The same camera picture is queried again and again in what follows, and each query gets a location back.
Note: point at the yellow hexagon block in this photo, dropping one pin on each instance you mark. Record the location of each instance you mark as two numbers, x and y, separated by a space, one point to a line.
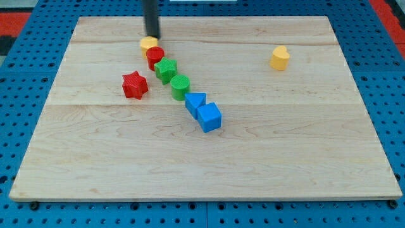
146 43

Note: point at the blue cube block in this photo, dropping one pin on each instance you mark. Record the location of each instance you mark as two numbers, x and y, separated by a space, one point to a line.
209 117

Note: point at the blue triangle block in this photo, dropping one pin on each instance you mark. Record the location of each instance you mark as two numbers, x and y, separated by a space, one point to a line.
194 100

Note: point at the green cylinder block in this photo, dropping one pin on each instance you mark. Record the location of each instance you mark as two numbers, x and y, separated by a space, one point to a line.
180 85

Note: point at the green star block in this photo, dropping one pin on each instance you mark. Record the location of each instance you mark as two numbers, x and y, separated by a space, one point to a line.
165 69

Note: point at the red star block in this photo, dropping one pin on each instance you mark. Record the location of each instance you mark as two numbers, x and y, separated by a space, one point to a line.
134 85

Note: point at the red cylinder block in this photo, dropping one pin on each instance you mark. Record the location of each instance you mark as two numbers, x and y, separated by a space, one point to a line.
154 55

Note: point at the light wooden board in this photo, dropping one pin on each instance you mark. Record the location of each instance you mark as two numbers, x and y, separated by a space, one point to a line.
302 134

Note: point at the yellow heart block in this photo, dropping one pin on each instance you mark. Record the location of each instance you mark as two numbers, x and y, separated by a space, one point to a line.
280 58

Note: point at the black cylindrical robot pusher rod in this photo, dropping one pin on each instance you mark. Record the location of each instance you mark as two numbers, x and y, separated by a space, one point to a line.
151 18

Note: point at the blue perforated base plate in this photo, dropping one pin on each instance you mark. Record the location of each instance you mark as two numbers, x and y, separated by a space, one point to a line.
31 65

